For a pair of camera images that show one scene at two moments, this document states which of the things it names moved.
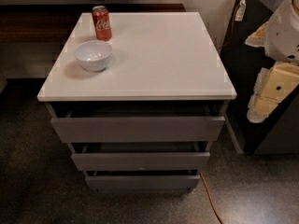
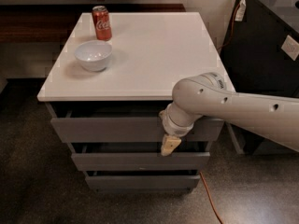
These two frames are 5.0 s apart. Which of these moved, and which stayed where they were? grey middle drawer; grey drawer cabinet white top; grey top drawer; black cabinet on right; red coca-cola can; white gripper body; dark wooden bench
Moved: white gripper body
Stayed: black cabinet on right; grey top drawer; grey drawer cabinet white top; red coca-cola can; dark wooden bench; grey middle drawer
